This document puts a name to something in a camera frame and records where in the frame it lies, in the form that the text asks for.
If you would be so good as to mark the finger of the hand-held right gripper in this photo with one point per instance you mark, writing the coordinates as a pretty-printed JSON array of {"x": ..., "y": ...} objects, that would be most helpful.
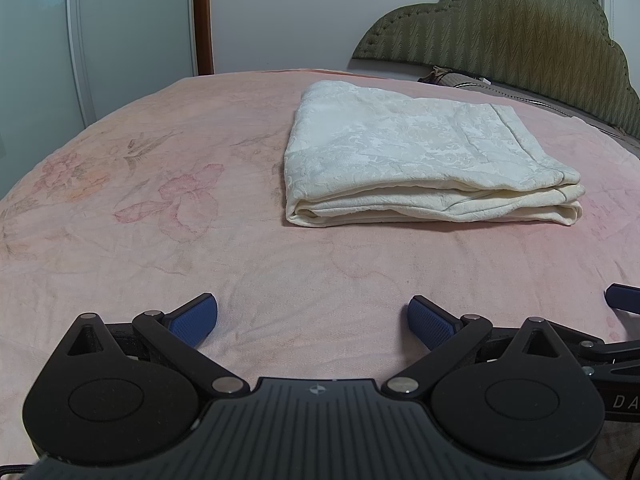
[
  {"x": 624, "y": 294},
  {"x": 612, "y": 351}
]

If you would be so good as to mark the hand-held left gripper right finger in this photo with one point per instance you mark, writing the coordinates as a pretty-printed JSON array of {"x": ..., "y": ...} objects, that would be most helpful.
[{"x": 431, "y": 321}]

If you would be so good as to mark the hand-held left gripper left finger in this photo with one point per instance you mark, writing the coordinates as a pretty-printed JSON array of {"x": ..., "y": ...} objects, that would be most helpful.
[{"x": 192, "y": 319}]

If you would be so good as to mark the white blanket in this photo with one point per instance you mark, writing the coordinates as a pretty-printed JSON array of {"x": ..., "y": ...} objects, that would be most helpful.
[{"x": 410, "y": 160}]

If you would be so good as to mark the pink floral blanket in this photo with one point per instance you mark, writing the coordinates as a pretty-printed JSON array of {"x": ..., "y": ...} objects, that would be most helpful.
[{"x": 200, "y": 210}]

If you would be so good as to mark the grey brown pillow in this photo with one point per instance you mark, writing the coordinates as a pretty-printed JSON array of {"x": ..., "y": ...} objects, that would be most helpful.
[{"x": 452, "y": 77}]

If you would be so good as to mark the olive padded headboard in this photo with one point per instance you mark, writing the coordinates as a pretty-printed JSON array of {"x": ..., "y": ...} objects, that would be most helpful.
[{"x": 510, "y": 25}]

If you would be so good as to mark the white wardrobe door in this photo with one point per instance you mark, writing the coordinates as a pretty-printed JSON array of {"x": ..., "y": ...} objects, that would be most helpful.
[{"x": 130, "y": 30}]

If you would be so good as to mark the brown wooden door frame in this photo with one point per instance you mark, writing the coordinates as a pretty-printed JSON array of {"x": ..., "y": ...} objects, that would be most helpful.
[{"x": 204, "y": 15}]

